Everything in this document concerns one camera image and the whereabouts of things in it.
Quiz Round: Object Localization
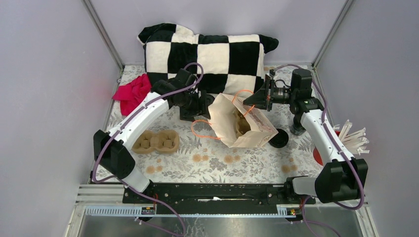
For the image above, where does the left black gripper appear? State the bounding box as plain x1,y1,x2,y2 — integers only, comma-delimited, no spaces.
177,89,211,122

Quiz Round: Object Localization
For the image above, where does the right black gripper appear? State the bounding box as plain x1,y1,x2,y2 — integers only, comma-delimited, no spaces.
243,78,296,112

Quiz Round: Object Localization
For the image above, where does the brown paper bag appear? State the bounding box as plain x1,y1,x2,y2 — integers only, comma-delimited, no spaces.
191,89,278,148

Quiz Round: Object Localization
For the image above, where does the stack of black cups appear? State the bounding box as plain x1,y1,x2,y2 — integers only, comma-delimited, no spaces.
290,113,306,136

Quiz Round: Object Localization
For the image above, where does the brown cardboard cup carrier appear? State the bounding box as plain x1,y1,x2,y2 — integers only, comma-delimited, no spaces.
131,130,180,154

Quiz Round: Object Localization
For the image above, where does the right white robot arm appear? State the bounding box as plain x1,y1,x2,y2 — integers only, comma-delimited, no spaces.
243,68,368,210

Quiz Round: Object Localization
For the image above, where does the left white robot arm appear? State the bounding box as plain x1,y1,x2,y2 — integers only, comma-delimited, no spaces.
92,69,214,203

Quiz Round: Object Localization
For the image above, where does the black white checkered pillow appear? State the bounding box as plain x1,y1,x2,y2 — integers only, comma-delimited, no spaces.
137,23,279,95

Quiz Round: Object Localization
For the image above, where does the floral table mat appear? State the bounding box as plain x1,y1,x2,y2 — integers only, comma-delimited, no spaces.
91,65,331,185

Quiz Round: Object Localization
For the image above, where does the pink cloth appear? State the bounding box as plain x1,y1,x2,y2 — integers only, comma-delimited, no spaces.
112,74,152,116

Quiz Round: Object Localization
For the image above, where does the red cup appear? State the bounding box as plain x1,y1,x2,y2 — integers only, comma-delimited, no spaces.
313,148,323,166

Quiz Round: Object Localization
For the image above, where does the white wrapped straws bundle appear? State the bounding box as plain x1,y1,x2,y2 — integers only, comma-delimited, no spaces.
333,120,370,155

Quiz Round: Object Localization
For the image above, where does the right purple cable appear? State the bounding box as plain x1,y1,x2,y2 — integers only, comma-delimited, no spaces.
274,64,366,237

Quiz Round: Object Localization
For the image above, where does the purple cable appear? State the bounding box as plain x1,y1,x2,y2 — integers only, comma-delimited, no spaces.
91,62,204,237
274,64,366,237

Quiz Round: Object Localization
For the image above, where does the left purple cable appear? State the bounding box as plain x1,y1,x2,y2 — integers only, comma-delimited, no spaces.
91,62,204,237

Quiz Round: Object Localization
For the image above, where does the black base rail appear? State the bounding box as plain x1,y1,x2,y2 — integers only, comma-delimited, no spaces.
122,182,305,217

